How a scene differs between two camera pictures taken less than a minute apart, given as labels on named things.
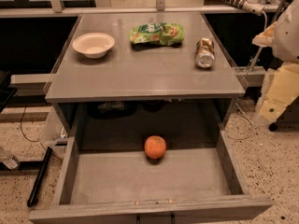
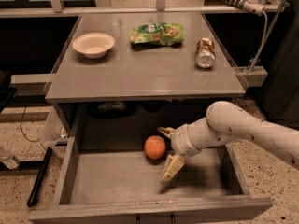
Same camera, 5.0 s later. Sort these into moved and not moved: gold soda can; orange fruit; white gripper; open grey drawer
Moved: white gripper
Not moved: open grey drawer; orange fruit; gold soda can
